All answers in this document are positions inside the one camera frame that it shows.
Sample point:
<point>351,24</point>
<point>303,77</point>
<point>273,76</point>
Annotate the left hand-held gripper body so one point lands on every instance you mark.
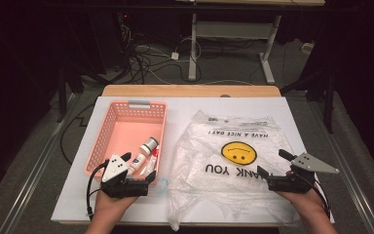
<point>113,169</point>

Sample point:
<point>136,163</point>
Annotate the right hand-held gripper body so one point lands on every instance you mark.
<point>292,183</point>

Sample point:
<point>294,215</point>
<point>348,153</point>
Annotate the small tube with red cap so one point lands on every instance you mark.
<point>152,161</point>

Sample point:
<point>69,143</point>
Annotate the white jar with green band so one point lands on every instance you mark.
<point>149,145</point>

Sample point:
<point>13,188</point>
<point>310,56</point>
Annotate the pink perforated plastic basket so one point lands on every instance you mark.
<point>126,130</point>

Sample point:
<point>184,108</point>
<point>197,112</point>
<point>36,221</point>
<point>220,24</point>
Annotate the clear smiley plastic bag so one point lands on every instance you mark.
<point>207,188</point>

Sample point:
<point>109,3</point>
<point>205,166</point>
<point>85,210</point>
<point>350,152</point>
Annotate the person's right hand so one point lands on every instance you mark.
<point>305,201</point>

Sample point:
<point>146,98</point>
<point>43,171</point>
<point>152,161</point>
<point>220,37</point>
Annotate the person's left hand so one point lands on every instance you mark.
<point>110,206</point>

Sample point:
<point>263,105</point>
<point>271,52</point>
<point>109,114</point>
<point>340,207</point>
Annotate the black stand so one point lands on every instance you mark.
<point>61,97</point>
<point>329,97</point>

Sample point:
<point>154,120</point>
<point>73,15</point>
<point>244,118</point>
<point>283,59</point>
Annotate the white power adapter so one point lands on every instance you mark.
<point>175,56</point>

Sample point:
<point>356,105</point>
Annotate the black computer with red light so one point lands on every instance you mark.
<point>125,39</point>

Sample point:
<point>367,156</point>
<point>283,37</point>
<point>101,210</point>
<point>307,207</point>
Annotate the metal floor rail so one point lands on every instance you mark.
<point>29,188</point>
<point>355,187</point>

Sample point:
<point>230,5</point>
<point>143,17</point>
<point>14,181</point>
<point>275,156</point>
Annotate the white desk frame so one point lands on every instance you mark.
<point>233,30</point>

